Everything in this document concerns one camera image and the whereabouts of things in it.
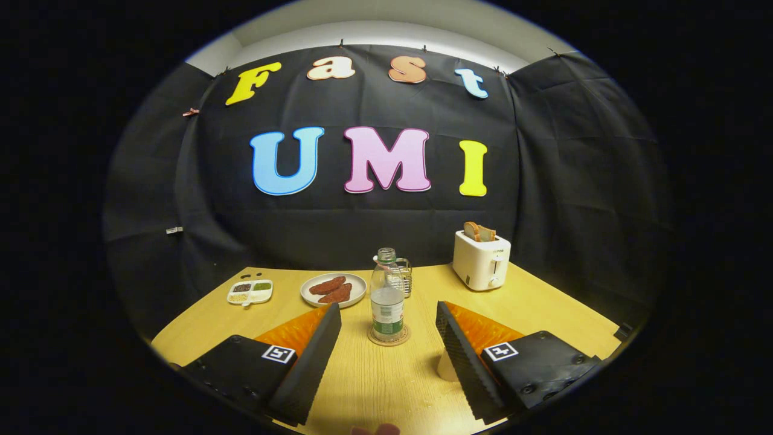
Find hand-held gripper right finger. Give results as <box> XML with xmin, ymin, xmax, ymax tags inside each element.
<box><xmin>435</xmin><ymin>301</ymin><xmax>603</xmax><ymax>425</ymax></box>

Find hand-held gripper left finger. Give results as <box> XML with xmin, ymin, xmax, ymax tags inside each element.
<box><xmin>179</xmin><ymin>303</ymin><xmax>342</xmax><ymax>427</ymax></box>

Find cream cup with wooden handle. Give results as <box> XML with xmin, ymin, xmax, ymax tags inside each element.
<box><xmin>437</xmin><ymin>347</ymin><xmax>461</xmax><ymax>382</ymax></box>

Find round wooden coaster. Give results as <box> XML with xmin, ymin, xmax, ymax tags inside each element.
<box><xmin>367</xmin><ymin>323</ymin><xmax>411</xmax><ymax>347</ymax></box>

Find clear plastic juice bottle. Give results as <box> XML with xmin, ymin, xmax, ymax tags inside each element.
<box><xmin>370</xmin><ymin>248</ymin><xmax>405</xmax><ymax>343</ymax></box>

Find wooden table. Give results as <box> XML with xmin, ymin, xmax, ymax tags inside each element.
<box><xmin>151</xmin><ymin>263</ymin><xmax>623</xmax><ymax>435</ymax></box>

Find brown meat piece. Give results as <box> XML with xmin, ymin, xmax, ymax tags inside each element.
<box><xmin>318</xmin><ymin>283</ymin><xmax>353</xmax><ymax>304</ymax></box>
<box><xmin>309</xmin><ymin>276</ymin><xmax>347</xmax><ymax>295</ymax></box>

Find white compartment sauce tray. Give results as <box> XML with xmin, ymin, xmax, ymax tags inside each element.
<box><xmin>227</xmin><ymin>279</ymin><xmax>274</xmax><ymax>308</ymax></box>

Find round grey plate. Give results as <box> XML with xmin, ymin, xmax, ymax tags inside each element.
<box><xmin>300</xmin><ymin>272</ymin><xmax>367</xmax><ymax>309</ymax></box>

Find cream toaster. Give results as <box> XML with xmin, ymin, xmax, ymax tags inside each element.
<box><xmin>452</xmin><ymin>230</ymin><xmax>512</xmax><ymax>292</ymax></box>

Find toast slices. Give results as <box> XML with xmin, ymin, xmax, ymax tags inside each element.
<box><xmin>463</xmin><ymin>221</ymin><xmax>497</xmax><ymax>243</ymax></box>

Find black backdrop cloth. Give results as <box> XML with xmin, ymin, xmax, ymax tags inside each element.
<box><xmin>103</xmin><ymin>43</ymin><xmax>671</xmax><ymax>363</ymax></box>

